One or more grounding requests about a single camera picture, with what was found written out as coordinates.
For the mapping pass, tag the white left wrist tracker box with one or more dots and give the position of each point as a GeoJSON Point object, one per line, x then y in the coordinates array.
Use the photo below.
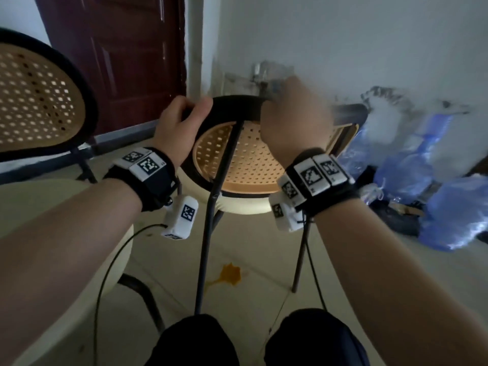
{"type": "Point", "coordinates": [181, 221]}

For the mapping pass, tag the cream seat cane back chair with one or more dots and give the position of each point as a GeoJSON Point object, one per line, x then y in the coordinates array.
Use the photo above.
{"type": "Point", "coordinates": [248, 163]}
{"type": "Point", "coordinates": [34, 102]}

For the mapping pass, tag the person's left hand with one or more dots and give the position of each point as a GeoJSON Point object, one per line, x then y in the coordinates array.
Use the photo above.
{"type": "Point", "coordinates": [179, 125]}

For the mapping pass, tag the black plastic bag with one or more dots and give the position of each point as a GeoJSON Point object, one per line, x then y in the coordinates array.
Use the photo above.
{"type": "Point", "coordinates": [396, 221]}

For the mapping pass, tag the person's right forearm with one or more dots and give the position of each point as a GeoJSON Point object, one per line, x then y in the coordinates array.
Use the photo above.
{"type": "Point", "coordinates": [400, 285]}

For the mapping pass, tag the person's dark trousers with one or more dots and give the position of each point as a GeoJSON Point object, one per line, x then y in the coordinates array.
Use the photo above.
{"type": "Point", "coordinates": [312, 339]}

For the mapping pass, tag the person's right hand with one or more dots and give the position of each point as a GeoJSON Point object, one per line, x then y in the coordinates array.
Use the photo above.
{"type": "Point", "coordinates": [297, 121]}

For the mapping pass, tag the black left wristband with markers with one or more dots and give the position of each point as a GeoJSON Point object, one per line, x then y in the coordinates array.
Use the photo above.
{"type": "Point", "coordinates": [152, 182]}

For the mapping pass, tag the person's left forearm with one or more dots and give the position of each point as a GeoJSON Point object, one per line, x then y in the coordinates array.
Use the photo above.
{"type": "Point", "coordinates": [57, 263]}

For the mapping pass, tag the white right wrist tracker box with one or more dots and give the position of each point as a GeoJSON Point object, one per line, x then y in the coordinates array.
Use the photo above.
{"type": "Point", "coordinates": [284, 221]}

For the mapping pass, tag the dark red wooden door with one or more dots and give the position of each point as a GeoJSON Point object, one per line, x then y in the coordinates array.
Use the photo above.
{"type": "Point", "coordinates": [129, 53]}

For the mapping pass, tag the black right wristband with markers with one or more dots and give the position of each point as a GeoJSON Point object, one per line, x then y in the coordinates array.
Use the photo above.
{"type": "Point", "coordinates": [328, 190]}

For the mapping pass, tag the blue plastic bag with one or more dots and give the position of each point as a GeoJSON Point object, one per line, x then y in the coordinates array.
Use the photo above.
{"type": "Point", "coordinates": [411, 163]}
{"type": "Point", "coordinates": [457, 213]}

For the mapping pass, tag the white wrist tracker box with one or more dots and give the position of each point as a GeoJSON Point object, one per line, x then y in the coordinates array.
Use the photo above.
{"type": "Point", "coordinates": [181, 221]}
{"type": "Point", "coordinates": [284, 221]}

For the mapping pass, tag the black wristband with markers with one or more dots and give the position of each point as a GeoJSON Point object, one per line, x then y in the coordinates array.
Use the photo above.
{"type": "Point", "coordinates": [328, 190]}
{"type": "Point", "coordinates": [152, 182]}

